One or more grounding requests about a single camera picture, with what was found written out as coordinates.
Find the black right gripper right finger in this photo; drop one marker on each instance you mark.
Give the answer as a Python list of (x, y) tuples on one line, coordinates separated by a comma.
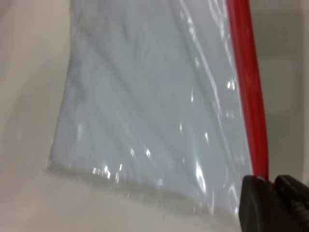
[(294, 200)]

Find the clear zip bag red zipper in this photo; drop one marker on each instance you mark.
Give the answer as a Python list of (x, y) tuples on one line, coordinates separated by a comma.
[(154, 96)]

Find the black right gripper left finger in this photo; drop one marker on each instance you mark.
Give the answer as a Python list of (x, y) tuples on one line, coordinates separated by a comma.
[(258, 207)]

